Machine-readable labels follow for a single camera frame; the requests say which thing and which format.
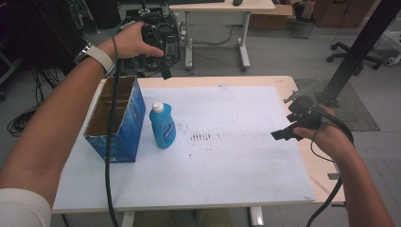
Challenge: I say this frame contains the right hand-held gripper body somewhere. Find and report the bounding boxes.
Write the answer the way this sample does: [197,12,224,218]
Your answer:
[283,90,323,131]

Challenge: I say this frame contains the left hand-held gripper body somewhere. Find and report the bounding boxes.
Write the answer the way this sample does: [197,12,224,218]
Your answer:
[140,11,173,64]

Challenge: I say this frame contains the blue bottle with white cap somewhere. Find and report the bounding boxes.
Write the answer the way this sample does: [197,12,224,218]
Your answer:
[148,101,177,150]

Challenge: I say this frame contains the blue cardboard box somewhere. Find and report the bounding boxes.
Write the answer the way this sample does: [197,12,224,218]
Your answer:
[82,75,147,164]

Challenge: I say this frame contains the person's left hand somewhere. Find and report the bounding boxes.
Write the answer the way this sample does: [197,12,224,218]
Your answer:
[97,21,166,61]

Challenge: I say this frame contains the person's right hand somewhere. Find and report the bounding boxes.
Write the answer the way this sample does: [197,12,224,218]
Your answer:
[292,105,356,163]

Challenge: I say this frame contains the grey computer tower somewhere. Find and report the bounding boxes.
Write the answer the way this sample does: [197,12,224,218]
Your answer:
[164,22,182,65]

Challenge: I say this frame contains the light wooden table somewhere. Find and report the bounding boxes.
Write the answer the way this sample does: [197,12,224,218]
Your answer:
[51,75,347,227]

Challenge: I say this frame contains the black keyboard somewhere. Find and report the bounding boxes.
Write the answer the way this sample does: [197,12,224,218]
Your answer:
[168,0,226,5]

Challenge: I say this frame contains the grey floor mat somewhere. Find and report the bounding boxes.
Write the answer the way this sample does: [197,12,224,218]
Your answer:
[294,78,382,132]

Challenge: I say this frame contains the white table mat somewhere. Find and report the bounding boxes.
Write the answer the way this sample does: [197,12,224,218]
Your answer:
[52,85,317,212]

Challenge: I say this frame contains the white wristwatch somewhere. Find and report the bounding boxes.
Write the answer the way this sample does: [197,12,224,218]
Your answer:
[73,43,116,78]

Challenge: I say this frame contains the white background desk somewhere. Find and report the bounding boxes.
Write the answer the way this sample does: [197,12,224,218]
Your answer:
[168,0,277,72]

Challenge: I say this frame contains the black office chair base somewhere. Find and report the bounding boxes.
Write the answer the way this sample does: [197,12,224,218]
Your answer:
[326,41,384,77]

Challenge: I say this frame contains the brown cardboard box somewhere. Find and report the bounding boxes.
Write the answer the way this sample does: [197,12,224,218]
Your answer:
[248,4,295,31]

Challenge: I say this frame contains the brown wooden cabinet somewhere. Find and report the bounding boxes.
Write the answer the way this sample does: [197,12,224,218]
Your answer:
[311,0,376,29]

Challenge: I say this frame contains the person's khaki trousers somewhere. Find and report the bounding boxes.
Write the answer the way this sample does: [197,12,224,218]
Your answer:
[131,207,244,227]

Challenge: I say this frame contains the dark curtain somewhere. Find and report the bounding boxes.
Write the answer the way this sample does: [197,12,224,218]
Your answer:
[0,0,89,78]

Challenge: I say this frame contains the white shirt sleeve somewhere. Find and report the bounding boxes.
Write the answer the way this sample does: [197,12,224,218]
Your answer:
[0,187,52,227]

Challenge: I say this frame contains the black wire rack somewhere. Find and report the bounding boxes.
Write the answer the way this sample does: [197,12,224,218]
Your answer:
[289,11,317,40]

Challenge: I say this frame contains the black metal post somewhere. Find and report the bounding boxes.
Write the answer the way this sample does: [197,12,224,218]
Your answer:
[314,0,401,109]

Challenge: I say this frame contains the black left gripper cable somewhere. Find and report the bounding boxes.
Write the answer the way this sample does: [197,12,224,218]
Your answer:
[104,36,125,227]

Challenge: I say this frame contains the bundle of black floor cables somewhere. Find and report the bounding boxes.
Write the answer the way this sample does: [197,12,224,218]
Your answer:
[6,66,61,138]

